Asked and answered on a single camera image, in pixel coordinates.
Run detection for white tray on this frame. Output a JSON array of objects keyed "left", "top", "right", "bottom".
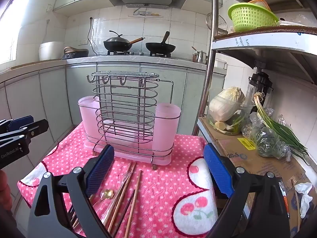
[{"left": 277, "top": 18, "right": 305, "bottom": 27}]

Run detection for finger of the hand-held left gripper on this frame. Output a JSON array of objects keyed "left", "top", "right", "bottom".
[
  {"left": 0, "top": 115, "right": 34, "bottom": 133},
  {"left": 0, "top": 119, "right": 49, "bottom": 147}
]

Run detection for black power cable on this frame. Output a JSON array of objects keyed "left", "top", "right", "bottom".
[{"left": 88, "top": 17, "right": 98, "bottom": 56}]

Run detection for gas stove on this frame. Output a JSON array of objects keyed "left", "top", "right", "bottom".
[{"left": 106, "top": 50, "right": 174, "bottom": 57}]

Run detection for green onions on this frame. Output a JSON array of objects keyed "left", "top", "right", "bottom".
[{"left": 253, "top": 92, "right": 309, "bottom": 158}]

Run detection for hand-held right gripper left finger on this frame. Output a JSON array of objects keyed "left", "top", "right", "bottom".
[{"left": 27, "top": 144, "right": 116, "bottom": 238}]

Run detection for wooden stick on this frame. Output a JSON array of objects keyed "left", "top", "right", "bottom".
[{"left": 291, "top": 178, "right": 301, "bottom": 231}]

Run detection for white rice cooker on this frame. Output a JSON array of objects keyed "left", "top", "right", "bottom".
[{"left": 39, "top": 41, "right": 65, "bottom": 61}]

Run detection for metal wire utensil rack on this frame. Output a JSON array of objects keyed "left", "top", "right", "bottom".
[{"left": 85, "top": 71, "right": 181, "bottom": 171}]

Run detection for person's left hand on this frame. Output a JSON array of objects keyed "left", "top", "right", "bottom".
[{"left": 0, "top": 171, "right": 9, "bottom": 211}]

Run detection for metal kettle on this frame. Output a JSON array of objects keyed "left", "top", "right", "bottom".
[{"left": 191, "top": 46, "right": 207, "bottom": 64}]

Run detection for metal skimmer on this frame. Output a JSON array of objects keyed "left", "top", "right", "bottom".
[{"left": 206, "top": 12, "right": 228, "bottom": 35}]

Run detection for black frying pan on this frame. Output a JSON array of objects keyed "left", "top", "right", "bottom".
[{"left": 145, "top": 31, "right": 176, "bottom": 54}]

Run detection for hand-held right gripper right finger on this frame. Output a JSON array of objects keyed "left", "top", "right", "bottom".
[{"left": 203, "top": 143, "right": 291, "bottom": 238}]

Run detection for orange packet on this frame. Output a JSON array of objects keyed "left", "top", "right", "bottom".
[{"left": 279, "top": 181, "right": 290, "bottom": 219}]

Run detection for large pink plastic cup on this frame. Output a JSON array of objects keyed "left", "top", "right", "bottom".
[{"left": 78, "top": 95, "right": 155, "bottom": 144}]

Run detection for black blender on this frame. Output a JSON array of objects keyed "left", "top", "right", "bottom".
[{"left": 248, "top": 60, "right": 274, "bottom": 105}]

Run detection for orange and white cloth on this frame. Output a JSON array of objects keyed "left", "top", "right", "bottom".
[{"left": 248, "top": 0, "right": 271, "bottom": 12}]

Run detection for napa cabbage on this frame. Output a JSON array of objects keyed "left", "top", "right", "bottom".
[{"left": 208, "top": 86, "right": 245, "bottom": 122}]

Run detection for pink polka dot blanket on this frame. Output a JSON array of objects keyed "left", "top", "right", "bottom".
[{"left": 17, "top": 123, "right": 220, "bottom": 238}]

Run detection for clear plastic splash guard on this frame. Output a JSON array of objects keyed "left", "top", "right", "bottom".
[{"left": 90, "top": 17, "right": 129, "bottom": 56}]

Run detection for cardboard box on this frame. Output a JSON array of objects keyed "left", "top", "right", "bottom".
[{"left": 198, "top": 116, "right": 317, "bottom": 238}]

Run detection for window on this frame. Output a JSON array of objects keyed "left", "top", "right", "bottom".
[{"left": 0, "top": 0, "right": 37, "bottom": 65}]

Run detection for metal shelving unit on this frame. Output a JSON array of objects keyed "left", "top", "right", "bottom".
[{"left": 193, "top": 0, "right": 317, "bottom": 169}]

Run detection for pink plastic drip tray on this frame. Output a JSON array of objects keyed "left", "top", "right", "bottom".
[{"left": 85, "top": 139, "right": 174, "bottom": 166}]

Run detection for dark round pot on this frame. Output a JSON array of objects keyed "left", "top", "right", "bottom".
[{"left": 62, "top": 46, "right": 89, "bottom": 60}]

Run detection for small wall shelf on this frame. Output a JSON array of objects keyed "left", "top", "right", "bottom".
[{"left": 127, "top": 7, "right": 164, "bottom": 18}]

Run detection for kitchen counter cabinets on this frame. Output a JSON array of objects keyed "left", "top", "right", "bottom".
[{"left": 0, "top": 55, "right": 226, "bottom": 159}]

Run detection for black wok with lid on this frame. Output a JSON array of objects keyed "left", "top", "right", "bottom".
[{"left": 103, "top": 30, "right": 145, "bottom": 52}]

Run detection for small pink plastic cup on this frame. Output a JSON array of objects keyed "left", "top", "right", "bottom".
[{"left": 152, "top": 102, "right": 181, "bottom": 154}]

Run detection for green plastic colander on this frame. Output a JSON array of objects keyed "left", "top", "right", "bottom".
[{"left": 227, "top": 2, "right": 280, "bottom": 33}]

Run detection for cardboard shelf liner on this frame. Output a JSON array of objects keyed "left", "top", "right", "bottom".
[{"left": 213, "top": 26, "right": 317, "bottom": 55}]

